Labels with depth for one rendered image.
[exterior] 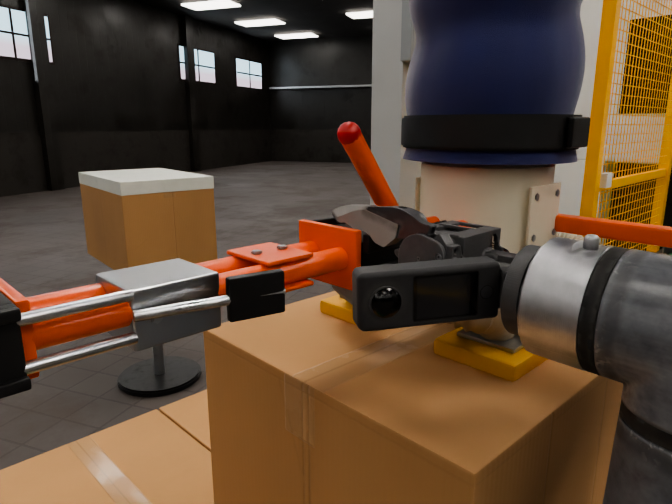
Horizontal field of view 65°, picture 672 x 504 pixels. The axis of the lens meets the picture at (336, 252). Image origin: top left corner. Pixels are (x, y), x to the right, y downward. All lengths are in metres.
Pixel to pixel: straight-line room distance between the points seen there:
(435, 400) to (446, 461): 0.09
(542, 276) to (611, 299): 0.05
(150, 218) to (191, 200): 0.19
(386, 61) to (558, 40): 1.55
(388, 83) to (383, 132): 0.19
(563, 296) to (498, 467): 0.16
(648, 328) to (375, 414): 0.24
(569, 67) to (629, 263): 0.34
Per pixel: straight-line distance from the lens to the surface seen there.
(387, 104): 2.15
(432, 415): 0.50
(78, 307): 0.36
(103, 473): 1.26
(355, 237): 0.48
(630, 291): 0.37
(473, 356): 0.59
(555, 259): 0.39
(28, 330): 0.36
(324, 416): 0.54
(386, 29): 2.19
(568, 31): 0.68
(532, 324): 0.39
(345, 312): 0.69
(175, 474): 1.21
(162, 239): 2.33
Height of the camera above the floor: 1.24
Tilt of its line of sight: 14 degrees down
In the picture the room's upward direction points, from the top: straight up
